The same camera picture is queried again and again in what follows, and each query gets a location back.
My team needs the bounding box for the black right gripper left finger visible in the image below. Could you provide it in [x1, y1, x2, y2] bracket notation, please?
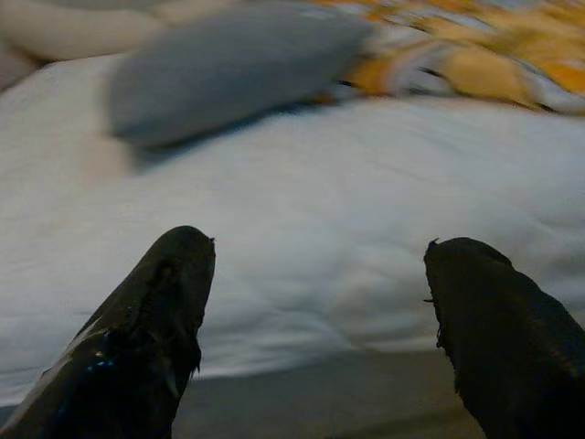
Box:
[0, 225, 217, 439]

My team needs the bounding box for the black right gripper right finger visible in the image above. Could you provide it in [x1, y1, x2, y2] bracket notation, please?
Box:
[422, 236, 585, 439]

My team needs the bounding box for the grey bed base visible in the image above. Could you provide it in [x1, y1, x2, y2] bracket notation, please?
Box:
[0, 349, 585, 439]

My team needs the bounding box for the white quilted mattress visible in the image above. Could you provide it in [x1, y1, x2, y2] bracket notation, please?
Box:
[0, 54, 585, 408]

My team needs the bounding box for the grey velvet pillow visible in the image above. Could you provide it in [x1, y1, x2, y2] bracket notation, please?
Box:
[107, 2, 378, 147]

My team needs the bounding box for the yellow cartoon print blanket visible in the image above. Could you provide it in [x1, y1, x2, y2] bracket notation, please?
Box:
[314, 0, 585, 115]

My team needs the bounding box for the long beige pillow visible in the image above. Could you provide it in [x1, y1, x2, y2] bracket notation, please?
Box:
[0, 0, 170, 61]

